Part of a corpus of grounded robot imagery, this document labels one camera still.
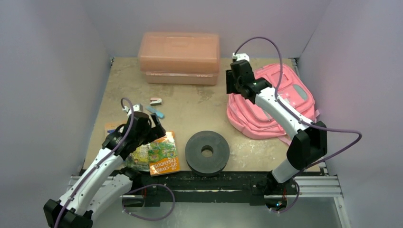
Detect orange treehouse book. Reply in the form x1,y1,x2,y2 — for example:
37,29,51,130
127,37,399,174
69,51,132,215
148,131,180,176

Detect pink student backpack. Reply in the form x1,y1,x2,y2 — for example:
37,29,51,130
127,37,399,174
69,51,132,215
226,63,319,146

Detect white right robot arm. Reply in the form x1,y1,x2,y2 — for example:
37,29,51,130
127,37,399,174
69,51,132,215
226,59,327,193

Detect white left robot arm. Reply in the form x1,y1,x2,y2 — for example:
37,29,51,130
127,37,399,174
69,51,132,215
43,112,166,228

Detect blue highlighter marker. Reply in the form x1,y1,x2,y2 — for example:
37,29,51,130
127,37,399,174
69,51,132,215
145,106,165,119

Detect green wonderland book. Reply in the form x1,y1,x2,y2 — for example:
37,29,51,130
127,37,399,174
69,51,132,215
125,145,150,172

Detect blue orange picture book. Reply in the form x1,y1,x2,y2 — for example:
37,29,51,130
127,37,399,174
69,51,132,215
104,121,126,138

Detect translucent orange plastic box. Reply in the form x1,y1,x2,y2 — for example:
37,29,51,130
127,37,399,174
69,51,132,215
138,32,221,85

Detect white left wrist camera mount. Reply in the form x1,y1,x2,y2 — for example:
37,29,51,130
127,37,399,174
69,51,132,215
122,104,143,116

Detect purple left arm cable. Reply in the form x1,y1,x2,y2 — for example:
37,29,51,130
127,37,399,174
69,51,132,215
53,97,176,228

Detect aluminium rail base frame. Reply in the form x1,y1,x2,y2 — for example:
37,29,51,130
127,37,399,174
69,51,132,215
81,168,348,227

